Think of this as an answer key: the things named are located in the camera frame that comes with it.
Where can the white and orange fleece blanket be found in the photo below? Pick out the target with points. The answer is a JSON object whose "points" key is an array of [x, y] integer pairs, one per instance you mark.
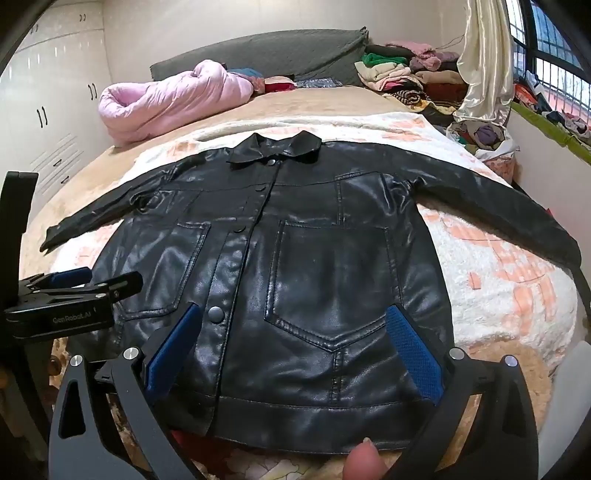
{"points": [[489, 258]]}

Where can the black leather jacket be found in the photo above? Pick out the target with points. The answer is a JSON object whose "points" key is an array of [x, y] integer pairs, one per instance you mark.
{"points": [[295, 258]]}

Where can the plastic bag of clothes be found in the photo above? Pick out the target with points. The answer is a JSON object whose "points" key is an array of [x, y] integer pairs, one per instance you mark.
{"points": [[485, 141]]}

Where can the barred window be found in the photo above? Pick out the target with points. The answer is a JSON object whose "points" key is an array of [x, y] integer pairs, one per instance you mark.
{"points": [[554, 32]]}

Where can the cream satin curtain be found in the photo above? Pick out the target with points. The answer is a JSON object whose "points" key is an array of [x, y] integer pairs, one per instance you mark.
{"points": [[489, 60]]}

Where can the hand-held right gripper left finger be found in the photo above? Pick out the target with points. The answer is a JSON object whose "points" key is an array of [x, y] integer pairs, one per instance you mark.
{"points": [[174, 342]]}

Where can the pile of folded clothes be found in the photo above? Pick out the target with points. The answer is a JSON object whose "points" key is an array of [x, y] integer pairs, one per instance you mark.
{"points": [[397, 76]]}

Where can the white wardrobe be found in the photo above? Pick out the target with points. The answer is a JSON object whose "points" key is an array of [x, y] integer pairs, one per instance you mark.
{"points": [[51, 97]]}

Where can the grey headboard cushion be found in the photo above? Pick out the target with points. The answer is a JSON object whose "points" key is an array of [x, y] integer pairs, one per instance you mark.
{"points": [[286, 53]]}

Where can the red and white cloth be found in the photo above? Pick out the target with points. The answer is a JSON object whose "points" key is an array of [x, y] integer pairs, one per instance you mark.
{"points": [[217, 454]]}

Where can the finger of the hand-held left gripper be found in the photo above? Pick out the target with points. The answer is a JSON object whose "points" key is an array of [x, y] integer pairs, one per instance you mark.
{"points": [[117, 285], [69, 277]]}

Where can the clothes on windowsill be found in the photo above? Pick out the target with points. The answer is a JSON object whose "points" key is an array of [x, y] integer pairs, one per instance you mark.
{"points": [[554, 110]]}

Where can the pink quilt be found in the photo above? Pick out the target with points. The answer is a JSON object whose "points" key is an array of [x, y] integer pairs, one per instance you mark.
{"points": [[175, 99]]}

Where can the small heap of colourful clothes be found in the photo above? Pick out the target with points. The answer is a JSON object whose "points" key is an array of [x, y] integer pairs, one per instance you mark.
{"points": [[277, 82]]}

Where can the tan bed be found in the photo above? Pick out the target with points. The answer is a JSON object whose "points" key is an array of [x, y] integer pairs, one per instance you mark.
{"points": [[323, 99]]}

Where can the person's right hand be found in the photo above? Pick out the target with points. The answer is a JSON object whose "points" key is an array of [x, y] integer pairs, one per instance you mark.
{"points": [[365, 461]]}

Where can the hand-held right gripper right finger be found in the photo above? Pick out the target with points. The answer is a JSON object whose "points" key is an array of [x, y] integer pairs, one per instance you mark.
{"points": [[415, 357]]}

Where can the green windowsill cover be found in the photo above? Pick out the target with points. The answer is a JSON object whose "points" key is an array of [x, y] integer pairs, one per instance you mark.
{"points": [[545, 122]]}

